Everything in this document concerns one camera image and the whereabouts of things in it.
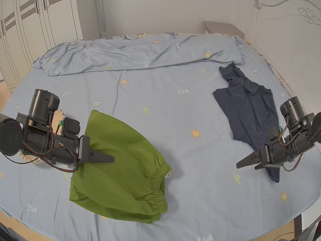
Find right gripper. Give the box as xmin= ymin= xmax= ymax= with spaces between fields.
xmin=236 ymin=134 xmax=315 ymax=171

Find round woven basket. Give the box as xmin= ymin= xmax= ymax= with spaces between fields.
xmin=18 ymin=108 xmax=67 ymax=166

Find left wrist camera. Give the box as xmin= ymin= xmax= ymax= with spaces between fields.
xmin=63 ymin=117 xmax=81 ymax=138

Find green shorts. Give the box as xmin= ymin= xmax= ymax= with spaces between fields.
xmin=69 ymin=109 xmax=173 ymax=225

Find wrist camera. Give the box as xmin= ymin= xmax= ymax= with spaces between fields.
xmin=267 ymin=125 xmax=281 ymax=143
xmin=63 ymin=117 xmax=81 ymax=138

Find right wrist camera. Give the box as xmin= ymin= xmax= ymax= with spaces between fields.
xmin=267 ymin=125 xmax=281 ymax=143

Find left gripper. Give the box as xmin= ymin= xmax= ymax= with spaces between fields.
xmin=26 ymin=127 xmax=91 ymax=168

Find dark blue garment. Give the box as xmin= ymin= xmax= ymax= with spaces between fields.
xmin=213 ymin=62 xmax=281 ymax=183

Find white pipe cover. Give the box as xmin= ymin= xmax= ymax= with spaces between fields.
xmin=94 ymin=0 xmax=107 ymax=37

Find bed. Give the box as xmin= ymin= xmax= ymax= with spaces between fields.
xmin=0 ymin=0 xmax=321 ymax=241

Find grey bedside table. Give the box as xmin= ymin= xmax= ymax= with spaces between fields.
xmin=203 ymin=21 xmax=245 ymax=38

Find white wardrobe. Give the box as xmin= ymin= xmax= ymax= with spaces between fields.
xmin=0 ymin=0 xmax=83 ymax=93

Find pale blue quilt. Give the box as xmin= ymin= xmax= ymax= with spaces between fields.
xmin=33 ymin=32 xmax=245 ymax=77

